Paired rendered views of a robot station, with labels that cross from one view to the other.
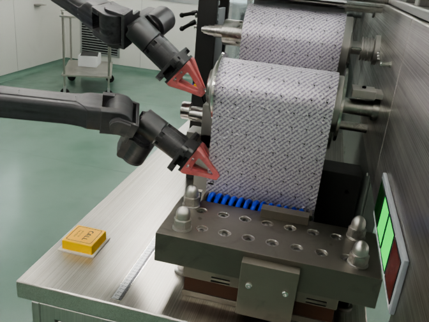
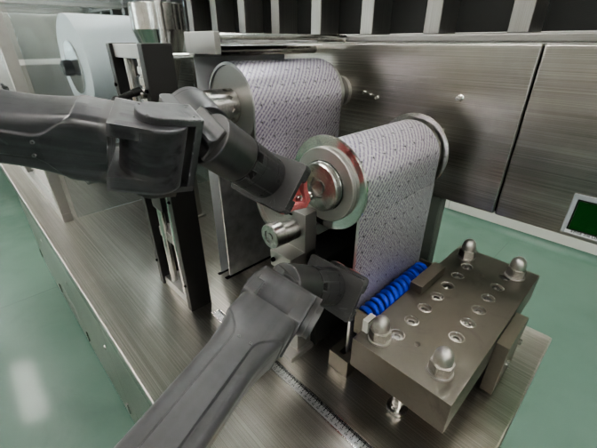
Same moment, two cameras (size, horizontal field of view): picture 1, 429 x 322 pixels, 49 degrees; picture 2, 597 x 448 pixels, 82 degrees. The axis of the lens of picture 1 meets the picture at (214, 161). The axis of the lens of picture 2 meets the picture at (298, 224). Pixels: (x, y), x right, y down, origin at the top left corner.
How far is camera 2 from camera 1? 87 cm
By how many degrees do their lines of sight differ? 51
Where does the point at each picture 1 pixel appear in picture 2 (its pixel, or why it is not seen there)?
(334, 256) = (503, 283)
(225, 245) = (486, 348)
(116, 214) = (229, 430)
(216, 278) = not seen: hidden behind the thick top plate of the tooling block
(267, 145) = (398, 222)
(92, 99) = (259, 314)
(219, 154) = (363, 262)
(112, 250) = not seen: outside the picture
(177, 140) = (338, 278)
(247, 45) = (263, 119)
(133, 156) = not seen: hidden behind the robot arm
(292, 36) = (303, 93)
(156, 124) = (315, 278)
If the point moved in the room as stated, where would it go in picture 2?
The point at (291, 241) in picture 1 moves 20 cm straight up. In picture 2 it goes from (474, 295) to (505, 196)
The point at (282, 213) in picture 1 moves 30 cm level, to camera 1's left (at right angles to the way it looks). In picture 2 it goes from (433, 277) to (368, 398)
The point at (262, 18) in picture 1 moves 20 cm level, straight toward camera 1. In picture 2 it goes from (266, 78) to (366, 86)
